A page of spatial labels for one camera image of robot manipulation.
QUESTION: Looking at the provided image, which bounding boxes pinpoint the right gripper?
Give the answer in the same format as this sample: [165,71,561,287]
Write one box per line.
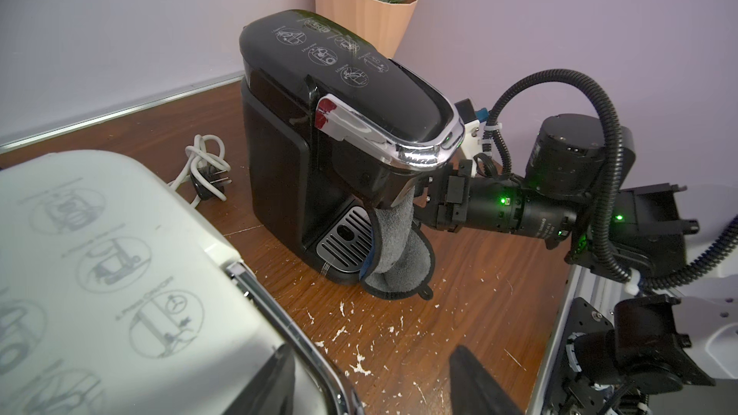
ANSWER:
[413,159,522,234]

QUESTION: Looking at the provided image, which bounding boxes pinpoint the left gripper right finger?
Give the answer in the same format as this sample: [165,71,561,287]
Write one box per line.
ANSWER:
[449,345,522,415]

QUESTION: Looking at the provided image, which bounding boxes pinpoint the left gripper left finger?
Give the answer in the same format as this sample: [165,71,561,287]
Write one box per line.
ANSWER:
[224,344,296,415]

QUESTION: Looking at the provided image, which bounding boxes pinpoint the blue grey microfiber cloth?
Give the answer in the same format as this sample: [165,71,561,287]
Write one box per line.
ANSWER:
[359,191,435,301]

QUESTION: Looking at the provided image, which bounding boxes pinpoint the black coffee machine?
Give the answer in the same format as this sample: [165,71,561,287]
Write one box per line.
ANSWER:
[239,10,465,284]

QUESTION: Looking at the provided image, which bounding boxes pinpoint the white coffee machine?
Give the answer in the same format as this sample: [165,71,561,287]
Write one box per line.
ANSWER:
[1,150,364,414]

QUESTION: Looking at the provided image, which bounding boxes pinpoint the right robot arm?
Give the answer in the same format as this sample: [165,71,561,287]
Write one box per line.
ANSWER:
[414,69,737,414]

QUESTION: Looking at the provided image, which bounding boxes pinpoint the white power cord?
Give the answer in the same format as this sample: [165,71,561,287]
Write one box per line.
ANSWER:
[166,133,233,209]

